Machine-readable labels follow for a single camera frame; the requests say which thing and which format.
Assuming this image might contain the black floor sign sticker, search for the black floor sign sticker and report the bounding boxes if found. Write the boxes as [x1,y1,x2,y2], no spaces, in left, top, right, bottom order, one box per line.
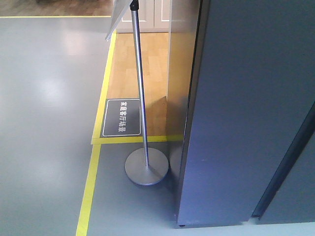
[100,98,141,138]

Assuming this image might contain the silver sign stand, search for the silver sign stand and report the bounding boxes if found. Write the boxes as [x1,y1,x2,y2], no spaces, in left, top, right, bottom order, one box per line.
[106,0,169,186]

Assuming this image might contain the dark grey refrigerator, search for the dark grey refrigerator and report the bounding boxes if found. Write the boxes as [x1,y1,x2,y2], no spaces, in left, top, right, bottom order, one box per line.
[166,0,315,227]

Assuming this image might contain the white panelled cabinet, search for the white panelled cabinet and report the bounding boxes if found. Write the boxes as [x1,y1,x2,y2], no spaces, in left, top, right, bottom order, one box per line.
[115,0,197,34]

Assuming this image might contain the refrigerator door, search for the refrigerator door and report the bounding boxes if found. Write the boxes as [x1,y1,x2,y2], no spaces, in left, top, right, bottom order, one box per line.
[177,0,315,226]

